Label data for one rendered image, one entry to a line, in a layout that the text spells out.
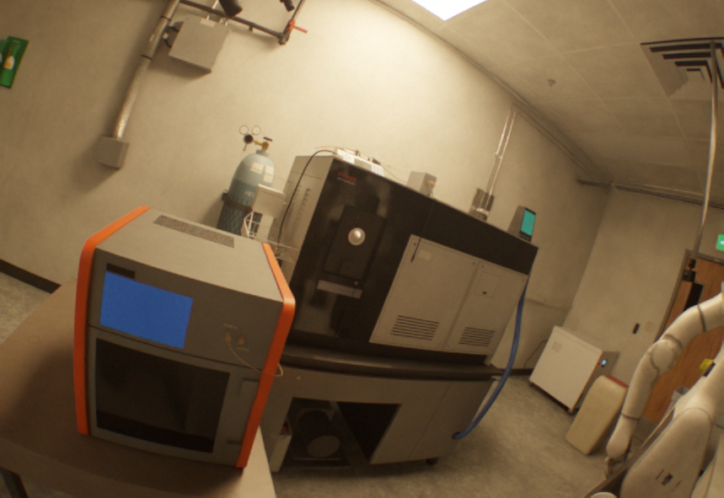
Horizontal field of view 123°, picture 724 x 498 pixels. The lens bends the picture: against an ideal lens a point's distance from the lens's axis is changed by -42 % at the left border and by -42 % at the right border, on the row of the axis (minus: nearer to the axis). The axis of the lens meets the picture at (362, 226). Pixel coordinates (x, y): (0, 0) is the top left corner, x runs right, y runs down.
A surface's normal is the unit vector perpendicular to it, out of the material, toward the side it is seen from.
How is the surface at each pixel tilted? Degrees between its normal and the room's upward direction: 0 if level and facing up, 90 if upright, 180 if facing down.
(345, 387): 90
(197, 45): 90
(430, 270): 90
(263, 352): 90
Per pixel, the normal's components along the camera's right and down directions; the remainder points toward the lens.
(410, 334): 0.37, 0.20
